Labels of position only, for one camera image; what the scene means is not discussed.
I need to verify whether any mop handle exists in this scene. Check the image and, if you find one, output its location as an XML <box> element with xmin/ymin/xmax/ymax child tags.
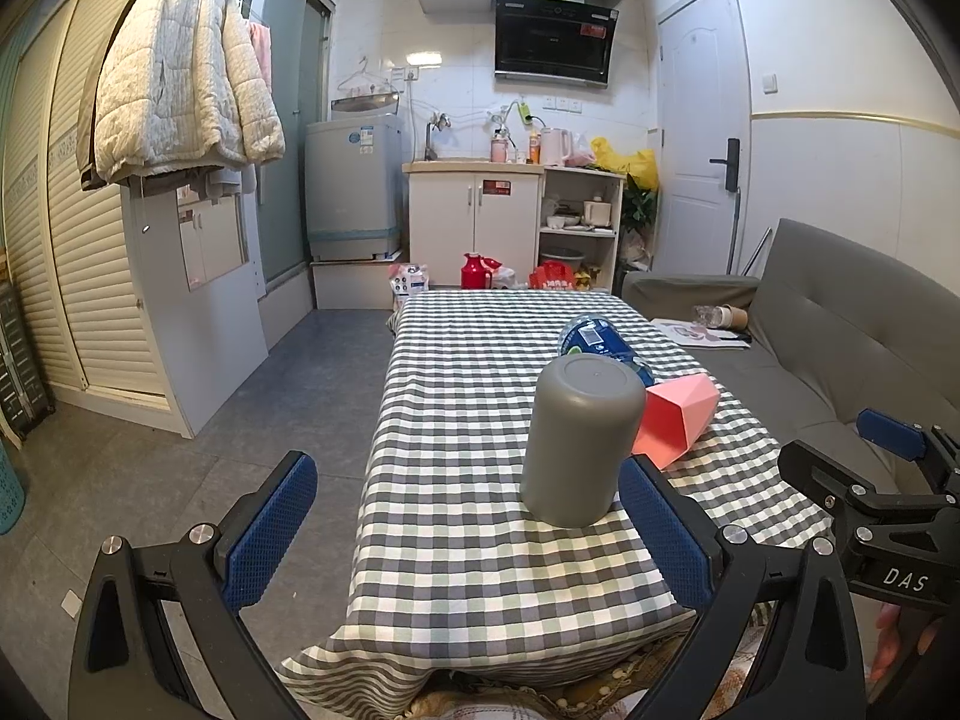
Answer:
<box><xmin>724</xmin><ymin>187</ymin><xmax>745</xmax><ymax>275</ymax></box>

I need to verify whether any white door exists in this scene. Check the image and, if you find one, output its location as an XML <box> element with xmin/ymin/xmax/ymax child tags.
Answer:
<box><xmin>655</xmin><ymin>0</ymin><xmax>753</xmax><ymax>276</ymax></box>

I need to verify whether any metal faucet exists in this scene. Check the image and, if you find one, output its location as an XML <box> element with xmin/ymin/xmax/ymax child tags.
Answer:
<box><xmin>423</xmin><ymin>112</ymin><xmax>453</xmax><ymax>163</ymax></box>

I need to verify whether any pink towel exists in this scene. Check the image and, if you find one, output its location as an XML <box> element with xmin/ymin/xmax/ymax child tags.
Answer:
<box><xmin>247</xmin><ymin>21</ymin><xmax>273</xmax><ymax>92</ymax></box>

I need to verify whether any teal basket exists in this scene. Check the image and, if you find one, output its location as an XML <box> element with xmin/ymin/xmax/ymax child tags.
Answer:
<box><xmin>0</xmin><ymin>438</ymin><xmax>18</xmax><ymax>538</ymax></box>

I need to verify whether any white board panel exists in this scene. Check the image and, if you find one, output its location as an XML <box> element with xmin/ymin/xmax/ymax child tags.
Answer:
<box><xmin>120</xmin><ymin>178</ymin><xmax>269</xmax><ymax>440</ymax></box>

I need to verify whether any black range hood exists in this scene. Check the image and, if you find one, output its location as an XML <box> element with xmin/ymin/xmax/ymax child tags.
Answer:
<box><xmin>491</xmin><ymin>0</ymin><xmax>622</xmax><ymax>91</ymax></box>

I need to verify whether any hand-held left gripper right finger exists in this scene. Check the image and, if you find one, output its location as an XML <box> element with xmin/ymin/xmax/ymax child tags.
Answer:
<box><xmin>619</xmin><ymin>456</ymin><xmax>871</xmax><ymax>720</ymax></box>

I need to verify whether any black door lock handle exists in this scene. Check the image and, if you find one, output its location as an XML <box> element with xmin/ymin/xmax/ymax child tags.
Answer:
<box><xmin>709</xmin><ymin>137</ymin><xmax>742</xmax><ymax>193</ymax></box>

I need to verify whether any green plant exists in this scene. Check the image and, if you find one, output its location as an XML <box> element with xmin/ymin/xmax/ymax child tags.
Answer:
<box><xmin>620</xmin><ymin>178</ymin><xmax>659</xmax><ymax>238</ymax></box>

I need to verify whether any grey washing machine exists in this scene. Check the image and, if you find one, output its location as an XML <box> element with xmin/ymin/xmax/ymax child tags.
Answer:
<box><xmin>304</xmin><ymin>114</ymin><xmax>406</xmax><ymax>263</ymax></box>

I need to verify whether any cream louvred wardrobe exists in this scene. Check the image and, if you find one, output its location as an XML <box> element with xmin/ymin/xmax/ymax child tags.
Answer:
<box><xmin>0</xmin><ymin>0</ymin><xmax>197</xmax><ymax>437</ymax></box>

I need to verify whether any dark suitcase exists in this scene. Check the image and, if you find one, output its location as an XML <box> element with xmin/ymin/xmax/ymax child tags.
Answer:
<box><xmin>0</xmin><ymin>283</ymin><xmax>58</xmax><ymax>441</ymax></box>

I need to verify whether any white puffer jacket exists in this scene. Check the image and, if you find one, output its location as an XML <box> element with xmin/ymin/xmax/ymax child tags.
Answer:
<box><xmin>75</xmin><ymin>0</ymin><xmax>287</xmax><ymax>188</ymax></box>

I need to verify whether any magazine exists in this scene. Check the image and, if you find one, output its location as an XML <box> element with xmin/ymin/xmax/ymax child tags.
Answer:
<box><xmin>649</xmin><ymin>317</ymin><xmax>753</xmax><ymax>352</ymax></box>

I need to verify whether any grey cup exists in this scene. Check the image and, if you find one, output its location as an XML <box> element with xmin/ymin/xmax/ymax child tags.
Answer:
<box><xmin>520</xmin><ymin>354</ymin><xmax>647</xmax><ymax>528</ymax></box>

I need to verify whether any person's right hand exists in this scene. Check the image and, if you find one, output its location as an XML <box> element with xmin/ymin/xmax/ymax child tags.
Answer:
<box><xmin>870</xmin><ymin>603</ymin><xmax>925</xmax><ymax>685</ymax></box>

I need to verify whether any white printed packet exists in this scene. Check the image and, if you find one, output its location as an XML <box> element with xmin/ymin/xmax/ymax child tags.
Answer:
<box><xmin>388</xmin><ymin>262</ymin><xmax>431</xmax><ymax>311</ymax></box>

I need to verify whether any red thermos jug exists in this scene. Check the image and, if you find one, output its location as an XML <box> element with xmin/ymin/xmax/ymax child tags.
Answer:
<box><xmin>460</xmin><ymin>253</ymin><xmax>502</xmax><ymax>290</ymax></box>

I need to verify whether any frosted glass door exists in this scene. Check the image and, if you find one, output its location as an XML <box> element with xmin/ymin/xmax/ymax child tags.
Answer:
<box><xmin>253</xmin><ymin>0</ymin><xmax>335</xmax><ymax>302</ymax></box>

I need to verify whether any white open shelf unit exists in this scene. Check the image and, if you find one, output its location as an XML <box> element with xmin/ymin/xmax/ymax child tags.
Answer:
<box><xmin>535</xmin><ymin>166</ymin><xmax>628</xmax><ymax>295</ymax></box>

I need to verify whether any white electric kettle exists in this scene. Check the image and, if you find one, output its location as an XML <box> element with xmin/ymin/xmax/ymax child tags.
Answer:
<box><xmin>539</xmin><ymin>126</ymin><xmax>575</xmax><ymax>168</ymax></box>

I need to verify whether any yellow plastic bag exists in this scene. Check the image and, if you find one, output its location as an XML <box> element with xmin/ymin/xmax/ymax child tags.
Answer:
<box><xmin>590</xmin><ymin>136</ymin><xmax>661</xmax><ymax>193</ymax></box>

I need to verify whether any pink faceted cup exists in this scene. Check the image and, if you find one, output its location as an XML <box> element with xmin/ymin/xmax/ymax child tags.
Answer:
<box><xmin>631</xmin><ymin>373</ymin><xmax>722</xmax><ymax>469</ymax></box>

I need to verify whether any green checkered tablecloth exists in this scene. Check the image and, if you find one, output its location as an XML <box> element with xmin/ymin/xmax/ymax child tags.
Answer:
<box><xmin>277</xmin><ymin>289</ymin><xmax>837</xmax><ymax>707</ymax></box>

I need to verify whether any wire clothes hanger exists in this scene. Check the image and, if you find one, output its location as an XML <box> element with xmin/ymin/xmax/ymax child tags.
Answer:
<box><xmin>334</xmin><ymin>56</ymin><xmax>399</xmax><ymax>103</ymax></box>

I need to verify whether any white sink cabinet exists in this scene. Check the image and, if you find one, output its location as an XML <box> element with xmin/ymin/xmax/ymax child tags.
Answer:
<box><xmin>402</xmin><ymin>157</ymin><xmax>545</xmax><ymax>292</ymax></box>

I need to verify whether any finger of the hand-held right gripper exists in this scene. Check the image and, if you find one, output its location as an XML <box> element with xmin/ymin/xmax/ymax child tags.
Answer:
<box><xmin>778</xmin><ymin>440</ymin><xmax>960</xmax><ymax>541</ymax></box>
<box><xmin>857</xmin><ymin>408</ymin><xmax>960</xmax><ymax>497</ymax></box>

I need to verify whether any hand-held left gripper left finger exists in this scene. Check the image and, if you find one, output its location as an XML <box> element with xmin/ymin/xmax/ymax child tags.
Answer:
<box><xmin>67</xmin><ymin>450</ymin><xmax>320</xmax><ymax>720</ymax></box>

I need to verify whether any grey sofa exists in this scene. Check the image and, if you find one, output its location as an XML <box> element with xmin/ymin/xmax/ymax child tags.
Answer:
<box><xmin>621</xmin><ymin>217</ymin><xmax>960</xmax><ymax>541</ymax></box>

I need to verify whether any blue plastic water bottle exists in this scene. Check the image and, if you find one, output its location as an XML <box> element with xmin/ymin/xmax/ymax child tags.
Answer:
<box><xmin>558</xmin><ymin>313</ymin><xmax>657</xmax><ymax>389</ymax></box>

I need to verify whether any white washing machine platform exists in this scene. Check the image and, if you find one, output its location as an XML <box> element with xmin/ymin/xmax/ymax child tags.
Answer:
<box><xmin>310</xmin><ymin>252</ymin><xmax>410</xmax><ymax>311</ymax></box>

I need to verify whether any red plastic bag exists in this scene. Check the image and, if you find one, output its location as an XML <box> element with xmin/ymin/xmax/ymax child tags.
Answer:
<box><xmin>528</xmin><ymin>261</ymin><xmax>578</xmax><ymax>292</ymax></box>

